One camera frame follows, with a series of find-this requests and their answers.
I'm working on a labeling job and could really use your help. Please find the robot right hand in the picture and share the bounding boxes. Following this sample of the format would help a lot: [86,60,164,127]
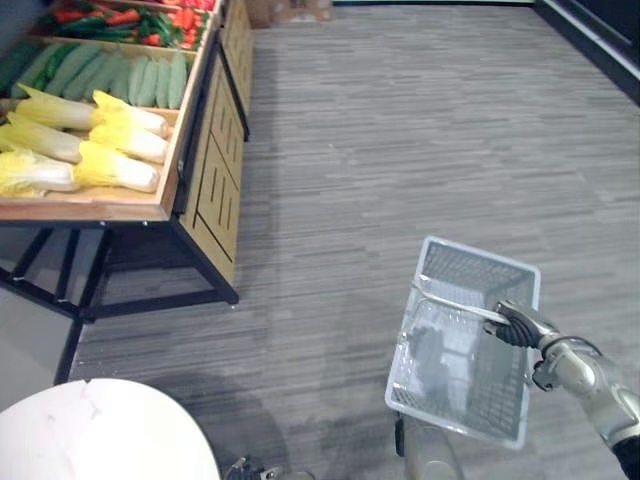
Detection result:
[482,298,561,350]

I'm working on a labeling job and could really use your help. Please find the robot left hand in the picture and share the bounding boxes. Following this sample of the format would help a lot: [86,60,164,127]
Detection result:
[223,455,281,480]

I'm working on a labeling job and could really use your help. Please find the light blue plastic shopping basket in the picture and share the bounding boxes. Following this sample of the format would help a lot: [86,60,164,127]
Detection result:
[384,235,543,451]

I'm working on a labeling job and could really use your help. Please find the wooden vegetable display stand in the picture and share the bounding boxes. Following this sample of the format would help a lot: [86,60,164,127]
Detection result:
[0,0,251,386]

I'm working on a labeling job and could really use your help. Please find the white round table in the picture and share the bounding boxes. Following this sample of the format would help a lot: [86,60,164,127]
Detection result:
[0,378,222,480]

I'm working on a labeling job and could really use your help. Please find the robot silver leg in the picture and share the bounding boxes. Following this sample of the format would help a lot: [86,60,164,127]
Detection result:
[394,413,467,480]

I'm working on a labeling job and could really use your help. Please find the black shelf base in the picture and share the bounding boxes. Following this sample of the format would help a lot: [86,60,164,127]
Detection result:
[531,0,640,107]

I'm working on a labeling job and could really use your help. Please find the cardboard box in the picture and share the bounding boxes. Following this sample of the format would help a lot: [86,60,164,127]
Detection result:
[246,0,334,30]

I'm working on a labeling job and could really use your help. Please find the dark green cucumber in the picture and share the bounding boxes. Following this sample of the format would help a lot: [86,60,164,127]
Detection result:
[31,43,81,92]
[9,42,65,100]
[0,40,44,92]

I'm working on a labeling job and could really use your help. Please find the green chili pepper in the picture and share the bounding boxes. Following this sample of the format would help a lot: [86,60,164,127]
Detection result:
[58,16,108,35]

